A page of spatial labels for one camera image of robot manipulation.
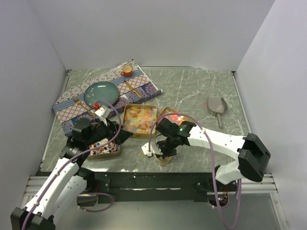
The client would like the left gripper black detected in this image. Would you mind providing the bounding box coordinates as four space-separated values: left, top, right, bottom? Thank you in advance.
85 115 132 146

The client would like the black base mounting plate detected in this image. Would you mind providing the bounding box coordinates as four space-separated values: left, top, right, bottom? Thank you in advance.
76 171 236 208

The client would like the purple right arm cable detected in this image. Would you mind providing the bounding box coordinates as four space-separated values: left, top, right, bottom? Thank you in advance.
148 114 242 230

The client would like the gold tin with gummy candies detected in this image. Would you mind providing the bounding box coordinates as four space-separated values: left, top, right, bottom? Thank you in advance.
157 106 194 125

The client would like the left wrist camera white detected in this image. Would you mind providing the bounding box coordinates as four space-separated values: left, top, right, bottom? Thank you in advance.
93 103 111 125

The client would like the teal ceramic plate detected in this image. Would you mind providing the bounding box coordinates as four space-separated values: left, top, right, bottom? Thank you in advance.
84 81 119 108

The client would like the gold tin with popsicle candies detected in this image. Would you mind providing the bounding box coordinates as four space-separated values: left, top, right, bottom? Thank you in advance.
122 104 157 138

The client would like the gold knife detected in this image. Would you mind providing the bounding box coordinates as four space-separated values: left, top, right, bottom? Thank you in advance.
124 80 142 98

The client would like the metal candy scoop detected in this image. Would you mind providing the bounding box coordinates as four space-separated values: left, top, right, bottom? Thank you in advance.
207 97 227 129

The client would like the orange cup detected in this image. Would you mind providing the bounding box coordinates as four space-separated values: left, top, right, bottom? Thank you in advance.
121 65 133 77

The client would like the patterned placemat cloth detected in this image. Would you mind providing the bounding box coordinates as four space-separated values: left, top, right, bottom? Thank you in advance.
53 59 163 136

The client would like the gold tin with lollipops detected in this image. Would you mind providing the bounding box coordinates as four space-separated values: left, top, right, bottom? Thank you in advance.
87 142 121 161

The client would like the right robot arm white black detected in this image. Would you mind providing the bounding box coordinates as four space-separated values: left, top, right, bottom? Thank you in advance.
156 118 271 191

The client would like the clear glass jar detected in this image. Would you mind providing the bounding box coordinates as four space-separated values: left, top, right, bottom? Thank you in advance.
154 155 172 166

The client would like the gold fork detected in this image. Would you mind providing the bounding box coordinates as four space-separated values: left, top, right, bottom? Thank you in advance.
73 97 96 117

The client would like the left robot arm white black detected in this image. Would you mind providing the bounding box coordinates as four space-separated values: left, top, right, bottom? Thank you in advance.
11 118 132 230

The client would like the aluminium rail frame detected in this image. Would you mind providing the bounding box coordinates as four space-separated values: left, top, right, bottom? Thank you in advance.
24 175 277 196

